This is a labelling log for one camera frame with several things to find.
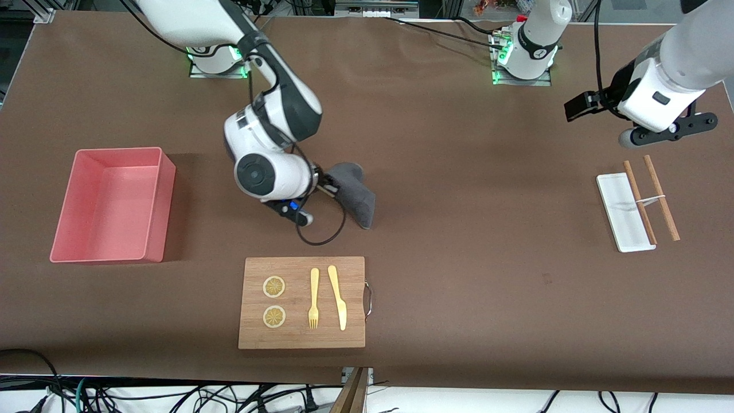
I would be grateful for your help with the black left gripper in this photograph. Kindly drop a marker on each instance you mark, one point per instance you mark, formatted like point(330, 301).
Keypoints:
point(603, 98)

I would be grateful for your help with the grey cloth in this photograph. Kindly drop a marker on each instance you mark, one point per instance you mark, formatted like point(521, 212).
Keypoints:
point(355, 201)

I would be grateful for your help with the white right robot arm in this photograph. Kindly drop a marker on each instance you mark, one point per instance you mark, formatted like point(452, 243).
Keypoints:
point(275, 172)

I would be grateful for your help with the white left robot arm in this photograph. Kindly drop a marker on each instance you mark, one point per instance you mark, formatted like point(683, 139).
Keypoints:
point(682, 51)

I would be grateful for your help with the brown wooden chopstick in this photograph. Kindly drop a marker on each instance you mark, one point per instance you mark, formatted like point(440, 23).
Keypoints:
point(631, 178)
point(654, 178)

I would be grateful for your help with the yellow plastic fork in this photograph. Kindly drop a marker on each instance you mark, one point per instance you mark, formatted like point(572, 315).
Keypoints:
point(314, 281)

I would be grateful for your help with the lemon slice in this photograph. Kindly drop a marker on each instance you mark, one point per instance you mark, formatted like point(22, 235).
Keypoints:
point(274, 287)
point(274, 316)

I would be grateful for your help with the white rubber band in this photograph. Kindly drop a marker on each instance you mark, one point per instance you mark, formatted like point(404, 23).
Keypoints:
point(651, 199)

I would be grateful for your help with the white rectangular tray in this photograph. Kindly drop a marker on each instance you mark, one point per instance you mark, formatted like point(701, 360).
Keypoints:
point(622, 218)

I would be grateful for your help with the yellow plastic knife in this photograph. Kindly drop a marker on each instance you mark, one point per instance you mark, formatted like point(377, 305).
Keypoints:
point(342, 312)

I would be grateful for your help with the wooden cutting board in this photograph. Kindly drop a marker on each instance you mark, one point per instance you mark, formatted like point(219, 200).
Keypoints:
point(298, 338)

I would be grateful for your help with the grey power strip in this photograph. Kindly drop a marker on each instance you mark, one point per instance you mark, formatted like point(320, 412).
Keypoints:
point(375, 7)

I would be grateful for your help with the wooden plank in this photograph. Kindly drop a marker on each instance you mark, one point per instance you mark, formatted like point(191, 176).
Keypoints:
point(350, 396)

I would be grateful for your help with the pink plastic bin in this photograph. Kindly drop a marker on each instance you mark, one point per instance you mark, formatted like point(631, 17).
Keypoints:
point(109, 212)

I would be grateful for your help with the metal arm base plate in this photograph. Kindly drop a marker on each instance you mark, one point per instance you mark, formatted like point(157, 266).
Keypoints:
point(198, 73)
point(545, 82)

